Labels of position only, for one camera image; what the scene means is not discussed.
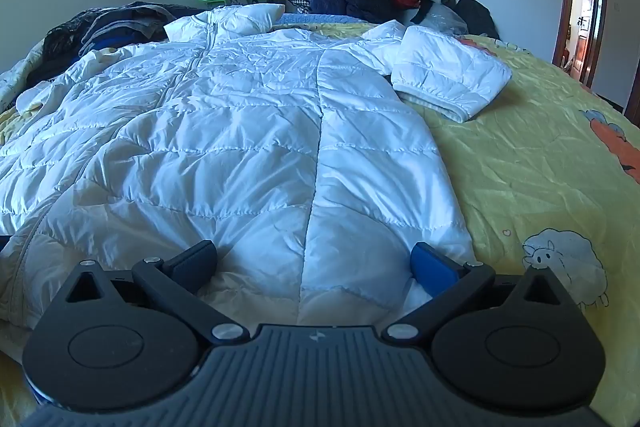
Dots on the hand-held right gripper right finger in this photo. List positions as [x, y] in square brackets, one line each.
[431, 268]

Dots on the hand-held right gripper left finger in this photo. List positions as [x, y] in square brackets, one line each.
[196, 263]

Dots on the white down jacket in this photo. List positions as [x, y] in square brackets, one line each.
[225, 132]

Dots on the pile of dark clothes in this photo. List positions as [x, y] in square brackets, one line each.
[115, 24]

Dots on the yellow cartoon printed bedsheet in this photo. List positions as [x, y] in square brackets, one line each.
[525, 167]

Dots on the clear plastic bag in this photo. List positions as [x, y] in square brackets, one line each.
[442, 19]

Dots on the pale printed blanket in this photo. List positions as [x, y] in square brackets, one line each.
[12, 79]

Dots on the blue mattress edge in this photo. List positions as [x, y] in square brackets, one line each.
[320, 19]

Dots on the black and white patterned cloth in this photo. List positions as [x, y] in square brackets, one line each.
[297, 2]

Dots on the wooden door frame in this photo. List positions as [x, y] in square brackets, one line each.
[597, 7]

